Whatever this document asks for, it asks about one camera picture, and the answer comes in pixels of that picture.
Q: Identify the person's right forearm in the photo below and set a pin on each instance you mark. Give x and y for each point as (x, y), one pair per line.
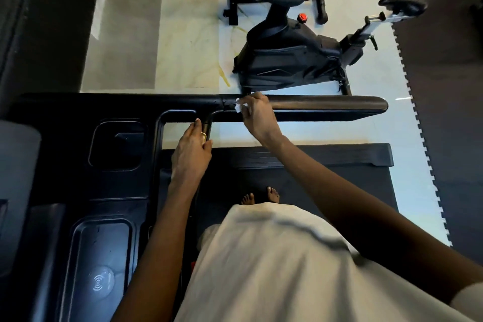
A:
(377, 220)

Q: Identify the black interlocking foam mat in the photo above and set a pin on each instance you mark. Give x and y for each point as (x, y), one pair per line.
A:
(445, 107)

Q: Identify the person's right hand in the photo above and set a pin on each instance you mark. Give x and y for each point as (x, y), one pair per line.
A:
(260, 118)

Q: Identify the person's left forearm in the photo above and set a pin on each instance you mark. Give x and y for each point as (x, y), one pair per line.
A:
(155, 257)

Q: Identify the person's bare foot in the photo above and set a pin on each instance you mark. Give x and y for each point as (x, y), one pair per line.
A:
(272, 194)
(247, 199)

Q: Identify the person's left hand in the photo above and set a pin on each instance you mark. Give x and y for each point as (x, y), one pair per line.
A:
(190, 156)

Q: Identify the small white wipe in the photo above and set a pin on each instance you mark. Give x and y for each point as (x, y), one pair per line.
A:
(238, 106)

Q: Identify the black treadmill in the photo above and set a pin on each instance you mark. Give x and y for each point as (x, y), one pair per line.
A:
(113, 182)

